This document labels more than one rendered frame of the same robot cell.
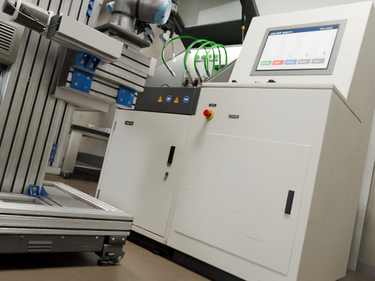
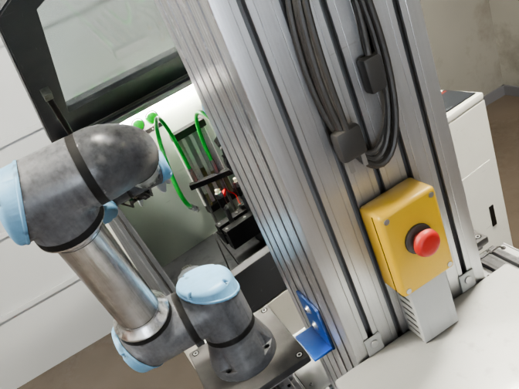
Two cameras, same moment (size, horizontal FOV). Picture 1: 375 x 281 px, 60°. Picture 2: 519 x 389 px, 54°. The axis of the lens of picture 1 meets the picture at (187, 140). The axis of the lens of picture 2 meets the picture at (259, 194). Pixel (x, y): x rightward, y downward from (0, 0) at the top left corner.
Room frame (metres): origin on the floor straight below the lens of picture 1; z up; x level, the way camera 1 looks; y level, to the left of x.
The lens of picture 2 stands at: (1.30, 1.46, 1.81)
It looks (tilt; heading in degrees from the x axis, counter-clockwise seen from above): 26 degrees down; 299
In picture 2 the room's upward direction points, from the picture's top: 24 degrees counter-clockwise
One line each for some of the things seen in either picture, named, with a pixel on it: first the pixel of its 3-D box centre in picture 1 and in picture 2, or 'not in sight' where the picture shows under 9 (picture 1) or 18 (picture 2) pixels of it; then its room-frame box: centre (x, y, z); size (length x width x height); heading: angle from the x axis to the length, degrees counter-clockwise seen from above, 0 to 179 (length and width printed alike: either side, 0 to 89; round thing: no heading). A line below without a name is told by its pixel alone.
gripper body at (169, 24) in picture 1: (167, 20); not in sight; (1.96, 0.28, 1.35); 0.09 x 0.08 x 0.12; 140
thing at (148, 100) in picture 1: (156, 100); (276, 266); (2.03, 0.24, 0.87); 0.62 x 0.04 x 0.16; 50
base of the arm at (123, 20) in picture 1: (121, 26); not in sight; (1.52, 0.43, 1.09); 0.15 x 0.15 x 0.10
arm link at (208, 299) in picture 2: not in sight; (211, 301); (1.89, 0.77, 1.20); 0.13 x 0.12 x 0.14; 39
